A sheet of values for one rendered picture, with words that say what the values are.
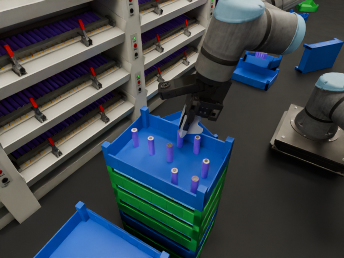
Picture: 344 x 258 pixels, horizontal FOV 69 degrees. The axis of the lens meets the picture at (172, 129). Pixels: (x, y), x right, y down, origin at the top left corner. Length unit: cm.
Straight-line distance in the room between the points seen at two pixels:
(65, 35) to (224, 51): 66
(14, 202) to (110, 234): 47
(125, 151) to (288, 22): 53
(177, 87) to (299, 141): 82
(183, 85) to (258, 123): 98
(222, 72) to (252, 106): 110
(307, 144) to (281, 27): 79
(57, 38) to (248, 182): 99
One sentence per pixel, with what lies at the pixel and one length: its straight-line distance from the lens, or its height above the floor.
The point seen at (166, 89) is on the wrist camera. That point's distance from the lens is 61.
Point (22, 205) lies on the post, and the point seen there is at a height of 8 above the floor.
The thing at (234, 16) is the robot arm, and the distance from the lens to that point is 52.
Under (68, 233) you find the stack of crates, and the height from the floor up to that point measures 25.
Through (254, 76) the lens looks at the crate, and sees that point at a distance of 198.
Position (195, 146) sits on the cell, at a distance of 72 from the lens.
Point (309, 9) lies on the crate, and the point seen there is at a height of 3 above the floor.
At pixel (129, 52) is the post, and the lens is 118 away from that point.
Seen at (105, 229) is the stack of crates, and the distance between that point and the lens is 81.
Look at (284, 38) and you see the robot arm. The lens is 61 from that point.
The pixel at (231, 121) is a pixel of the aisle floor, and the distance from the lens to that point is 151.
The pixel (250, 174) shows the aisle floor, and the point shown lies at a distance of 125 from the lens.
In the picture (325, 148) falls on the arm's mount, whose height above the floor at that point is 13.
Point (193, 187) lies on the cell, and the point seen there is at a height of 45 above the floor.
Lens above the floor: 95
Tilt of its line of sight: 42 degrees down
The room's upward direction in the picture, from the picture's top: straight up
